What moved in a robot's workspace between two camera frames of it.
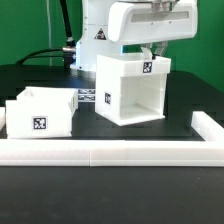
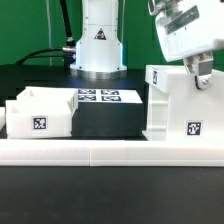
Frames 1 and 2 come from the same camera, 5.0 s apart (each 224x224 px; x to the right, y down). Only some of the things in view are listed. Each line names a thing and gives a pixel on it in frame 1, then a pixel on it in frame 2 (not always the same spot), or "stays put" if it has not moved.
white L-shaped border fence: x=49 y=152 stays put
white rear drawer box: x=35 y=93 stays put
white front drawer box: x=38 y=118 stays put
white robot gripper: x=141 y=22 to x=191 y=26
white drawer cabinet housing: x=130 y=90 to x=178 y=110
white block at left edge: x=2 y=117 stays put
